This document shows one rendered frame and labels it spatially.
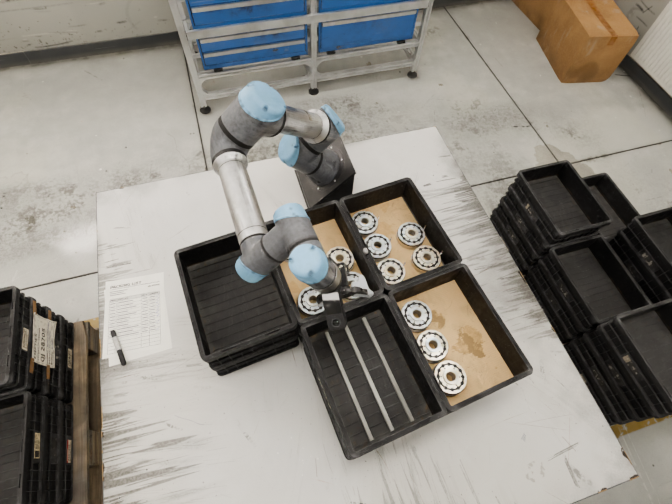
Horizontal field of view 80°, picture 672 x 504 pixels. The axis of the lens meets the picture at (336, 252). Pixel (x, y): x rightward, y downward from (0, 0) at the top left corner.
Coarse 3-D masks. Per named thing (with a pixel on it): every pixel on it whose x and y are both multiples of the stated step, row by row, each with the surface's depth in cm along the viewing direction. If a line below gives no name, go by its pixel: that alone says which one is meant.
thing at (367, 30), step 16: (320, 0) 253; (336, 0) 256; (352, 0) 260; (368, 0) 263; (384, 0) 266; (400, 0) 269; (368, 16) 271; (384, 16) 274; (400, 16) 279; (416, 16) 283; (320, 32) 272; (336, 32) 275; (352, 32) 279; (368, 32) 282; (384, 32) 286; (400, 32) 290; (320, 48) 283; (336, 48) 286
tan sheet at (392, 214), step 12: (384, 204) 159; (396, 204) 159; (384, 216) 156; (396, 216) 157; (408, 216) 157; (384, 228) 154; (396, 228) 154; (396, 240) 151; (396, 252) 149; (408, 252) 149; (408, 264) 146; (408, 276) 144
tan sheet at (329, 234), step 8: (320, 224) 153; (328, 224) 153; (336, 224) 154; (320, 232) 151; (328, 232) 152; (336, 232) 152; (320, 240) 150; (328, 240) 150; (336, 240) 150; (344, 240) 150; (328, 248) 148; (280, 264) 144; (288, 264) 144; (288, 272) 143; (360, 272) 144; (288, 280) 141; (296, 280) 141; (296, 288) 140; (304, 288) 140; (296, 296) 138; (296, 304) 137
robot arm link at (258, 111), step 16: (240, 96) 103; (256, 96) 101; (272, 96) 106; (224, 112) 106; (240, 112) 103; (256, 112) 102; (272, 112) 103; (288, 112) 116; (304, 112) 126; (320, 112) 136; (224, 128) 106; (240, 128) 105; (256, 128) 105; (272, 128) 109; (288, 128) 118; (304, 128) 126; (320, 128) 135; (336, 128) 140; (240, 144) 108; (320, 144) 143
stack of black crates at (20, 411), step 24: (0, 408) 157; (24, 408) 150; (48, 408) 164; (72, 408) 180; (0, 432) 154; (24, 432) 145; (48, 432) 159; (72, 432) 175; (0, 456) 150; (24, 456) 142; (48, 456) 156; (72, 456) 170; (0, 480) 147; (24, 480) 139; (48, 480) 152; (72, 480) 166
